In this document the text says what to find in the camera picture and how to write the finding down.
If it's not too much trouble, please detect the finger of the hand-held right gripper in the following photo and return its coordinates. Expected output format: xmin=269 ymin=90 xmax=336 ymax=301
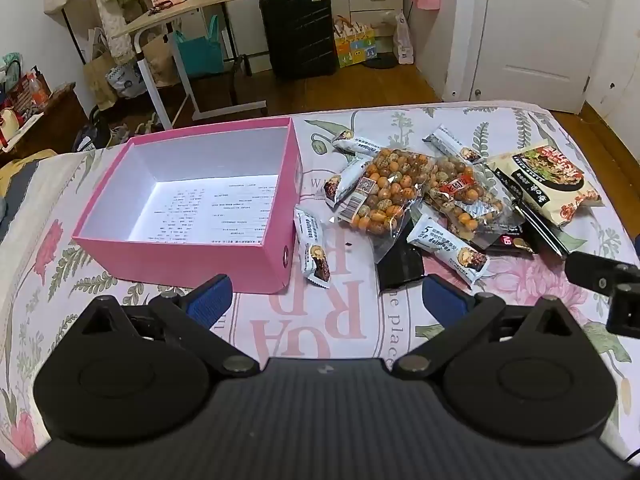
xmin=565 ymin=251 xmax=640 ymax=295
xmin=607 ymin=282 xmax=640 ymax=338

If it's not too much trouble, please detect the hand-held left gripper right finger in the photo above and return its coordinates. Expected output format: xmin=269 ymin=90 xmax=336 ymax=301
xmin=392 ymin=274 xmax=573 ymax=381

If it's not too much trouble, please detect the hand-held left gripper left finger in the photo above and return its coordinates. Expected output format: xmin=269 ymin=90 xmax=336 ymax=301
xmin=75 ymin=274 xmax=261 ymax=379

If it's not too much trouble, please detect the pink cardboard box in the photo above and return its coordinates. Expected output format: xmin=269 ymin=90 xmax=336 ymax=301
xmin=71 ymin=116 xmax=302 ymax=295

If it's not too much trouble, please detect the clear bag of coated peanuts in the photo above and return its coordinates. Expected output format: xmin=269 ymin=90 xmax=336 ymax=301
xmin=425 ymin=157 xmax=506 ymax=241
xmin=336 ymin=147 xmax=436 ymax=238

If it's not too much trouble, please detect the white snack bar packet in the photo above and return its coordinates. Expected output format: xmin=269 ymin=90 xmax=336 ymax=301
xmin=331 ymin=129 xmax=378 ymax=157
xmin=324 ymin=156 xmax=375 ymax=208
xmin=424 ymin=125 xmax=487 ymax=165
xmin=406 ymin=214 xmax=493 ymax=288
xmin=293 ymin=206 xmax=332 ymax=289

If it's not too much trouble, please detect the flat black packet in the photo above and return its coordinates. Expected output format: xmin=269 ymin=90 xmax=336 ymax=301
xmin=375 ymin=220 xmax=426 ymax=291

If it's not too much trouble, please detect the long black packet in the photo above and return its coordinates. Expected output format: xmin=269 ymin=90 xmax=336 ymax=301
xmin=492 ymin=167 xmax=586 ymax=258

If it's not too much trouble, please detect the small black snack packet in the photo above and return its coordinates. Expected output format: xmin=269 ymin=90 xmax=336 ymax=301
xmin=470 ymin=222 xmax=538 ymax=256

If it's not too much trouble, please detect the beige noodle packet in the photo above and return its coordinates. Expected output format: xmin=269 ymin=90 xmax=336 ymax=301
xmin=487 ymin=141 xmax=603 ymax=228

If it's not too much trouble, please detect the white blue patterned bag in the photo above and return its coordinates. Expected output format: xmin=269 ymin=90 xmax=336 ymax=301
xmin=105 ymin=62 xmax=146 ymax=98

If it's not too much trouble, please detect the dark wooden cabinet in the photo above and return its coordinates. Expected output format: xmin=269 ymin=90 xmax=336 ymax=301
xmin=0 ymin=82 xmax=91 ymax=161

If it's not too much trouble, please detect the brown paper bag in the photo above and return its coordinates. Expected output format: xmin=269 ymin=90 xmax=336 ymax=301
xmin=82 ymin=50 xmax=118 ymax=111
xmin=142 ymin=35 xmax=178 ymax=86

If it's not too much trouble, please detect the teal tote bag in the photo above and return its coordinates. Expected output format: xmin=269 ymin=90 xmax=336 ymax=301
xmin=174 ymin=15 xmax=224 ymax=78

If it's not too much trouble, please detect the white door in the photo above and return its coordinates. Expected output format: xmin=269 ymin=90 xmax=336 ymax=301
xmin=442 ymin=0 xmax=608 ymax=113

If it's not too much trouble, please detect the white plastic bag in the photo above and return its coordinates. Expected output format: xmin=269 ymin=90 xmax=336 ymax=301
xmin=392 ymin=12 xmax=416 ymax=65

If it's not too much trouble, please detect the colourful gift box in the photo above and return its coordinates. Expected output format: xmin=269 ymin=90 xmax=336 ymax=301
xmin=334 ymin=15 xmax=377 ymax=68

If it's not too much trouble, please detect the red patterned bag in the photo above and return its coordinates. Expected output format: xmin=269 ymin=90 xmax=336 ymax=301
xmin=5 ymin=65 xmax=51 ymax=111

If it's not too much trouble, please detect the black suitcase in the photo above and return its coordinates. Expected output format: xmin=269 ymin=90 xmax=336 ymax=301
xmin=259 ymin=0 xmax=338 ymax=80

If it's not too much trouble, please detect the white folding side table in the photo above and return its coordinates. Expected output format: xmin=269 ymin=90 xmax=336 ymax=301
xmin=111 ymin=0 xmax=284 ymax=131

